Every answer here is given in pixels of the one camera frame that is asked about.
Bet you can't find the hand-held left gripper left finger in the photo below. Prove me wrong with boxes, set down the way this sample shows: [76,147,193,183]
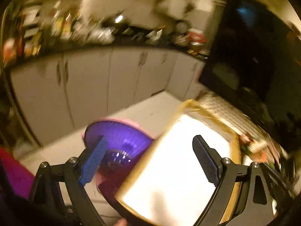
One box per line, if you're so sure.
[29,135,109,226]

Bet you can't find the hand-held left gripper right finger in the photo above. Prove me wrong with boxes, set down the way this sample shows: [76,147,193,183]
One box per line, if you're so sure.
[192,135,274,226]

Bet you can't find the gold cardboard box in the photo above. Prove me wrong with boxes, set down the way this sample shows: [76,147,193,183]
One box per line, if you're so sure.
[114,99,242,226]

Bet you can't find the pile of assorted snacks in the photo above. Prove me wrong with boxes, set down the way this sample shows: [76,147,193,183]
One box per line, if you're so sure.
[239,132,286,167]

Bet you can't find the purple electric fan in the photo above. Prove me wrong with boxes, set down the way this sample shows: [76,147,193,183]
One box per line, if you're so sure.
[81,119,157,208]

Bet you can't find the white computer keyboard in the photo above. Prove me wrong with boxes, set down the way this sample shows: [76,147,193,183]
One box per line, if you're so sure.
[196,91,271,144]

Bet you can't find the person's red garment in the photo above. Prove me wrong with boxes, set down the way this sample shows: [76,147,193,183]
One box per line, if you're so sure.
[0,146,36,200]

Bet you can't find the grey lower kitchen cabinets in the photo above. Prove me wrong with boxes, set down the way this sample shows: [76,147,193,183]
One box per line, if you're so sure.
[9,47,205,146]

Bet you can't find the black kitchen countertop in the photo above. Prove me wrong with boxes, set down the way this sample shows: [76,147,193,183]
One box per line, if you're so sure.
[3,24,211,72]

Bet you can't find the black computer monitor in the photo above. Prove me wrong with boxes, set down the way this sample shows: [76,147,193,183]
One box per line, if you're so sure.
[200,0,301,151]

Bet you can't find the red basin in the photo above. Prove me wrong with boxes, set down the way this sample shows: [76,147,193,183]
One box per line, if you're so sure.
[188,28,205,43]

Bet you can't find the white upper kitchen cabinet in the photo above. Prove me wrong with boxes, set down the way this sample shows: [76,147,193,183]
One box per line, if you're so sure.
[155,0,196,20]

